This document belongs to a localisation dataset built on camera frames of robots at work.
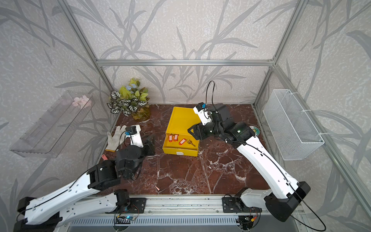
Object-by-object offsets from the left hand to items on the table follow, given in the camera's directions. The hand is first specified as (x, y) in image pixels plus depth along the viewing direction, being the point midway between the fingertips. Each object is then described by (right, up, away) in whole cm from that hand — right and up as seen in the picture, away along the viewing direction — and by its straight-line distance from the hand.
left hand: (155, 136), depth 66 cm
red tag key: (+4, -3, +17) cm, 18 cm away
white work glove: (-37, -8, +32) cm, 49 cm away
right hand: (+17, +4, +2) cm, 18 cm away
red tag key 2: (+7, -3, +17) cm, 19 cm away
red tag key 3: (+12, -5, +15) cm, 20 cm away
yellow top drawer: (+14, -7, +6) cm, 17 cm away
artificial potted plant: (-23, +20, +25) cm, 39 cm away
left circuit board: (-16, -42, +5) cm, 45 cm away
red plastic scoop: (-38, -16, +23) cm, 48 cm away
